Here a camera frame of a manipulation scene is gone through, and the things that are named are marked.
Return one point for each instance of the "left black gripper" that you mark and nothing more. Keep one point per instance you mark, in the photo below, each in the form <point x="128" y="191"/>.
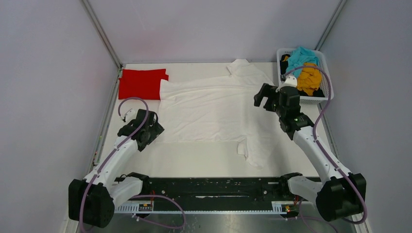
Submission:
<point x="156" y="130"/>

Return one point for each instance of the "white t-shirt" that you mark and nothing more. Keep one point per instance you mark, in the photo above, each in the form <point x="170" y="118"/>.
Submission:
<point x="221" y="109"/>

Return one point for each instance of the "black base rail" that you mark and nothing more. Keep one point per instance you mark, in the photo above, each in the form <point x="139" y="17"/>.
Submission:
<point x="257" y="195"/>

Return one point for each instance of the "white plastic laundry basket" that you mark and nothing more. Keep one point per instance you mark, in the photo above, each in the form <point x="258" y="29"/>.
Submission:
<point x="314" y="84"/>

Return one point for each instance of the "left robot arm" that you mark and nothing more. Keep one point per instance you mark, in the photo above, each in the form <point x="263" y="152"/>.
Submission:
<point x="93" y="199"/>

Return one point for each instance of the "black t-shirt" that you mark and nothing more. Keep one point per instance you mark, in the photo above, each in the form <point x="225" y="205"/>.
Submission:
<point x="283" y="66"/>

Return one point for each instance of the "folded red t-shirt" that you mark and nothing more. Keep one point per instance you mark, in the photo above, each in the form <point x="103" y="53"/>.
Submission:
<point x="144" y="84"/>

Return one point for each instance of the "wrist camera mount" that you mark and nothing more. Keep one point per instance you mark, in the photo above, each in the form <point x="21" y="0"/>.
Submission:
<point x="129" y="115"/>
<point x="290" y="81"/>

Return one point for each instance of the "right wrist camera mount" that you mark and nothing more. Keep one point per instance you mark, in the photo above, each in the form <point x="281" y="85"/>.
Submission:
<point x="290" y="81"/>

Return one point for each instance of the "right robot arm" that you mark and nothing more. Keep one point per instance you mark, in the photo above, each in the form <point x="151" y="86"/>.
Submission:
<point x="339" y="193"/>

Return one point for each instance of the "teal t-shirt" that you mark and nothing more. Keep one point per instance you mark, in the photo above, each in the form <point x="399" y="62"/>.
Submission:
<point x="300" y="56"/>

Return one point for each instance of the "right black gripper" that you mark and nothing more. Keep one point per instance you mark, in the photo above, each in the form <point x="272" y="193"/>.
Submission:
<point x="267" y="91"/>

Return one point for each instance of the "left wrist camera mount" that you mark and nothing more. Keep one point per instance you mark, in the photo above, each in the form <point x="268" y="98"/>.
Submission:
<point x="129" y="115"/>

